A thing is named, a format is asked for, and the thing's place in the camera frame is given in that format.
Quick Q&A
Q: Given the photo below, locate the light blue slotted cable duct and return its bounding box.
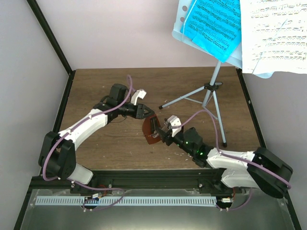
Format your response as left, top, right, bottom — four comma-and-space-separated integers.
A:
35, 196, 216, 207

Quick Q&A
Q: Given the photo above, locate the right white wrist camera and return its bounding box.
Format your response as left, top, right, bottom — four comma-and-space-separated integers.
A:
169, 115, 182, 137

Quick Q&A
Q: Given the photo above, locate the blue sheet music page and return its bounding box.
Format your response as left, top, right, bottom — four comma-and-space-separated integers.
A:
180, 0, 242, 63

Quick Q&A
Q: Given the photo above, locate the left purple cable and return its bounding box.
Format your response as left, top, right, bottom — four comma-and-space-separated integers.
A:
42, 74, 134, 192

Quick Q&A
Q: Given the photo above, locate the black frame corner post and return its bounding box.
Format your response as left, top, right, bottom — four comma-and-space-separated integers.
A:
25, 0, 73, 75

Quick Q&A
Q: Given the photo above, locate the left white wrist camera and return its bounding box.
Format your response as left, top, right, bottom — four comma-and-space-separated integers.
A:
130, 89, 147, 105

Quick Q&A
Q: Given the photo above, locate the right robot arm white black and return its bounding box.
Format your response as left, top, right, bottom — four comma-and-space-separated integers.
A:
150, 116, 293, 198

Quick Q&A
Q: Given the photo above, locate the white sheet music page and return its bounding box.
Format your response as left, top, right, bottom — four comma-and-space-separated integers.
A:
240, 0, 307, 75

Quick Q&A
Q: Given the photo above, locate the light blue music stand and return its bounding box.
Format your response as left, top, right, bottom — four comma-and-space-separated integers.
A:
158, 0, 275, 148

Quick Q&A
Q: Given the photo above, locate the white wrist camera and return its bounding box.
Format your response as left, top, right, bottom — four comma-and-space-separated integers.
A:
130, 89, 147, 105
169, 115, 182, 137

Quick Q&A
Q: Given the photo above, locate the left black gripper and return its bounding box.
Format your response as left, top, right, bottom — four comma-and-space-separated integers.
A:
118, 102, 154, 120

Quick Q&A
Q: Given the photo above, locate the red-brown metronome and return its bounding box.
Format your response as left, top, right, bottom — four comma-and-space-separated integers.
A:
142, 114, 161, 145

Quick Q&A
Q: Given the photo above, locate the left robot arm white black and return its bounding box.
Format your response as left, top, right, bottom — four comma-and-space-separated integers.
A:
38, 84, 154, 194

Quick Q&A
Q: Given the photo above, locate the black aluminium frame rail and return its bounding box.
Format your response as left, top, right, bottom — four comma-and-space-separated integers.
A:
31, 168, 283, 199

